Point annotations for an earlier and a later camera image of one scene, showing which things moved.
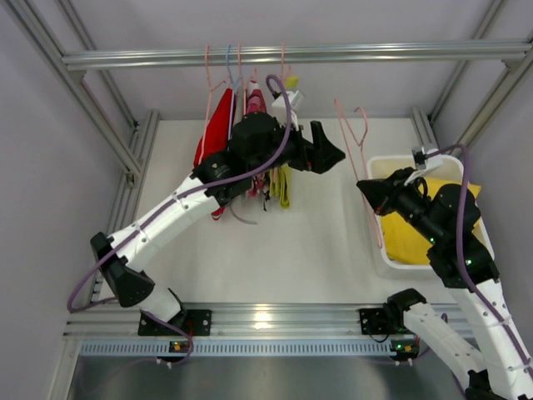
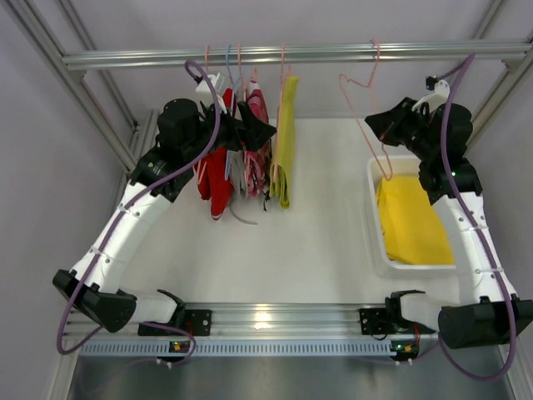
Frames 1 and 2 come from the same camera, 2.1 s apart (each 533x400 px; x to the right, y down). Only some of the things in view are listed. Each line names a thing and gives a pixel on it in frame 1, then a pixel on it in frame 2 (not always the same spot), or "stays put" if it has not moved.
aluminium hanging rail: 308,53 stays put
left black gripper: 308,148 -> 232,128
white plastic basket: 450,173 stays put
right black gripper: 389,193 -> 402,126
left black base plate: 196,322 stays put
